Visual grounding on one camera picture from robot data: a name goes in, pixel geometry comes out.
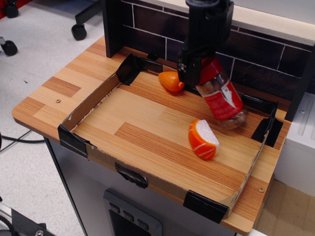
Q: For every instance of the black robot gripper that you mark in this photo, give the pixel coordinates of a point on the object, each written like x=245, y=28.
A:
x=209, y=27

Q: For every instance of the red lidded nut bottle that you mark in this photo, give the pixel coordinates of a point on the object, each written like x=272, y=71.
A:
x=219, y=93

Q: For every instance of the taped cardboard fence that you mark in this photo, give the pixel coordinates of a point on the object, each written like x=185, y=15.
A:
x=133, y=125

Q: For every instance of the dark brick backsplash panel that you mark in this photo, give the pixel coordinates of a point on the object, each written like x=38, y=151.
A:
x=265, y=65

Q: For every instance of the orange plastic toy carrot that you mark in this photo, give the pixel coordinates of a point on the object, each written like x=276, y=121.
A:
x=170, y=80

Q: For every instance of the salmon sushi toy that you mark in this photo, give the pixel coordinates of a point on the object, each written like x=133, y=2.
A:
x=202, y=140

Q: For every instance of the black chair caster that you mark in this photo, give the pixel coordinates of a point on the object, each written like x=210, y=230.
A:
x=9, y=48
x=10, y=9
x=78, y=31

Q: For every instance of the white side cabinet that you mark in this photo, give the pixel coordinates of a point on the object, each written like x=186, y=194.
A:
x=296, y=164

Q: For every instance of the black chair caster top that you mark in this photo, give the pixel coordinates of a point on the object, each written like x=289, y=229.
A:
x=10, y=9

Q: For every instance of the black chair caster left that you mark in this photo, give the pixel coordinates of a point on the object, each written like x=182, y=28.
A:
x=9, y=48

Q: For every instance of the grey control panel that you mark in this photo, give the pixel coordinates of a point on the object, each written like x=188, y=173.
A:
x=127, y=220

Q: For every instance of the black metal bracket corner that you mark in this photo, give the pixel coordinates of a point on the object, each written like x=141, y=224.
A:
x=13, y=223

